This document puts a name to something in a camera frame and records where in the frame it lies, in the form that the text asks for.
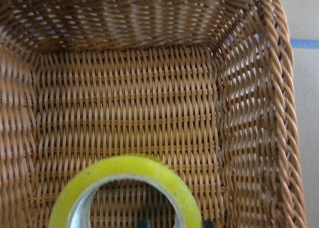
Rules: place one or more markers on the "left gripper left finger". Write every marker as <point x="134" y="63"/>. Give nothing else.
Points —
<point x="145" y="224"/>

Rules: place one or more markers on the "yellow tape roll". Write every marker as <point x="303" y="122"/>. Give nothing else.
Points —
<point x="72" y="207"/>

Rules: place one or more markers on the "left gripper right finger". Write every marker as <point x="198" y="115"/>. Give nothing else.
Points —
<point x="207" y="224"/>

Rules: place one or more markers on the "brown wicker basket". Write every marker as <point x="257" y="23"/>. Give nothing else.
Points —
<point x="204" y="85"/>

